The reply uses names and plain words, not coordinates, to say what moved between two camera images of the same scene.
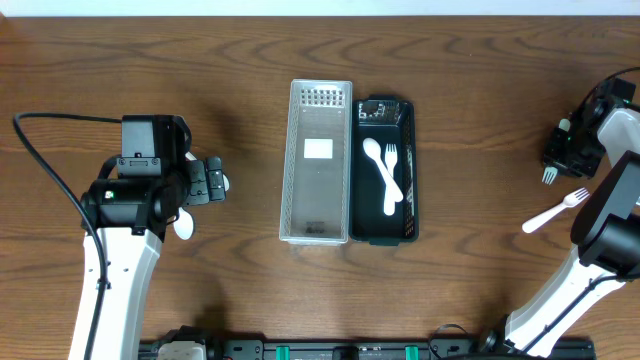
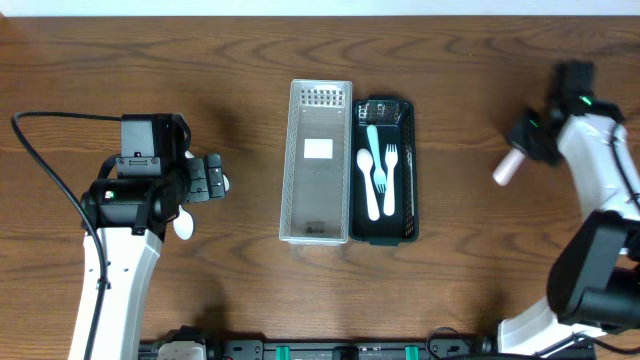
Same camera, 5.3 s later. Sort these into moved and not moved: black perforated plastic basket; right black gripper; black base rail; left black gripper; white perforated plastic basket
Moved: right black gripper
Not moved: left black gripper; white perforated plastic basket; black perforated plastic basket; black base rail
